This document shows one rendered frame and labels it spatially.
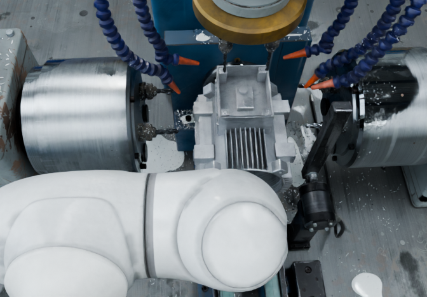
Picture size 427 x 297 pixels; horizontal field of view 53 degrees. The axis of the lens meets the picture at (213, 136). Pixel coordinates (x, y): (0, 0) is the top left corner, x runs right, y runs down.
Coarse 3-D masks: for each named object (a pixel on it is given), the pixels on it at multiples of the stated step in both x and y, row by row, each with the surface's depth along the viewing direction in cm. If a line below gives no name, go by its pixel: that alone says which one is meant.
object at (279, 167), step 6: (210, 84) 87; (270, 84) 87; (204, 90) 88; (210, 90) 86; (276, 90) 88; (210, 96) 88; (210, 162) 79; (216, 162) 78; (276, 162) 79; (282, 162) 79; (216, 168) 78; (276, 168) 78; (282, 168) 78; (276, 174) 79; (282, 174) 79
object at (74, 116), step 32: (64, 64) 81; (96, 64) 81; (32, 96) 78; (64, 96) 76; (96, 96) 77; (128, 96) 77; (32, 128) 77; (64, 128) 76; (96, 128) 76; (128, 128) 77; (32, 160) 80; (64, 160) 79; (96, 160) 79; (128, 160) 80
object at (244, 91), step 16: (224, 80) 84; (240, 80) 85; (256, 80) 85; (224, 96) 83; (240, 96) 81; (256, 96) 83; (240, 112) 81; (256, 112) 81; (272, 112) 77; (224, 128) 80; (256, 128) 80
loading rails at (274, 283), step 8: (280, 272) 85; (272, 280) 85; (280, 280) 84; (288, 280) 94; (200, 288) 93; (208, 288) 93; (264, 288) 84; (272, 288) 84; (280, 288) 84; (288, 288) 93; (200, 296) 92; (208, 296) 92; (216, 296) 82; (224, 296) 83; (232, 296) 83; (264, 296) 85; (272, 296) 83; (280, 296) 83
